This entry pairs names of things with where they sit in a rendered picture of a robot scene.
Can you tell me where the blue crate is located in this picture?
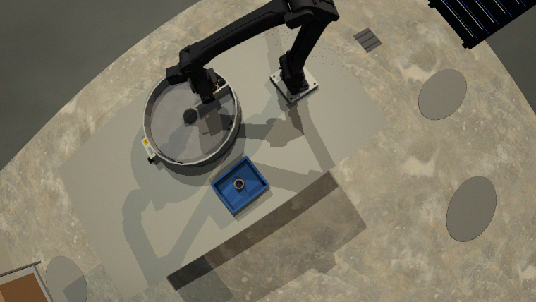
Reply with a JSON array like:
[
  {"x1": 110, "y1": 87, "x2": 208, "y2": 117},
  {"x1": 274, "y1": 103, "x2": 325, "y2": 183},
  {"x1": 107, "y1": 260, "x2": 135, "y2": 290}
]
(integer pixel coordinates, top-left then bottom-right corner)
[{"x1": 210, "y1": 155, "x2": 270, "y2": 213}]

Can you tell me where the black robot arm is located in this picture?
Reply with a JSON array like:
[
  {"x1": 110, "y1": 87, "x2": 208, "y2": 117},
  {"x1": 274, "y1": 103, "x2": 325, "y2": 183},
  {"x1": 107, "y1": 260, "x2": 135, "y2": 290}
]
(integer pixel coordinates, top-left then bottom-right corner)
[{"x1": 166, "y1": 0, "x2": 340, "y2": 105}]

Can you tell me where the dark grey metal bushing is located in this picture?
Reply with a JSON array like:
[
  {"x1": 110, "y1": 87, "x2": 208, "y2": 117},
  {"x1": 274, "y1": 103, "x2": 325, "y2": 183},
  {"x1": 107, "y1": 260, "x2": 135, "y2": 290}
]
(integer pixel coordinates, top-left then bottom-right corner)
[{"x1": 217, "y1": 79, "x2": 226, "y2": 88}]

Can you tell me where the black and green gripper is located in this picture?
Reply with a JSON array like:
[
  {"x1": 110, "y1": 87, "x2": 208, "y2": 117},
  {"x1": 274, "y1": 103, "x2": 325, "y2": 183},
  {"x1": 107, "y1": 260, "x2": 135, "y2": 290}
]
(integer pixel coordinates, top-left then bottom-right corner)
[{"x1": 188, "y1": 68, "x2": 218, "y2": 94}]

